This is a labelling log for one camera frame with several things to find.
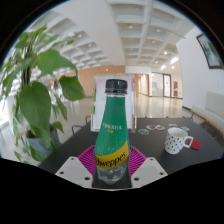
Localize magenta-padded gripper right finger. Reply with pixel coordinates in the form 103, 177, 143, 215
128, 145, 169, 189

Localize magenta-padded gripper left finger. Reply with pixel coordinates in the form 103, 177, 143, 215
54, 144, 98, 189

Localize green plastic drink bottle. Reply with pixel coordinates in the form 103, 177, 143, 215
93, 78, 131, 186

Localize white polka dot mug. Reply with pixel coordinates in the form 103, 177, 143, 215
164, 126, 194, 155

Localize grey plant pot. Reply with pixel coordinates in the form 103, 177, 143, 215
28, 131, 61, 158

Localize black metal chairs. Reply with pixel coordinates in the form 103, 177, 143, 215
70, 114, 93, 136

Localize flat round red coaster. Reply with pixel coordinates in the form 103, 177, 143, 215
189, 138, 203, 151

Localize green leafy plant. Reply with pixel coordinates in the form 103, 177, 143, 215
0, 24, 86, 164

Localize white cushioned bench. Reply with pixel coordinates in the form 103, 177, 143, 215
189, 91, 224, 141

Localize dark framed glass door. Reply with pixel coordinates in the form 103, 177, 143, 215
162, 73, 173, 98

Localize dark framed landscape picture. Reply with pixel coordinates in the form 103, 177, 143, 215
195, 33, 224, 70

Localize round ceiling lights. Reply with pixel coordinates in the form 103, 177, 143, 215
74, 23, 181, 68

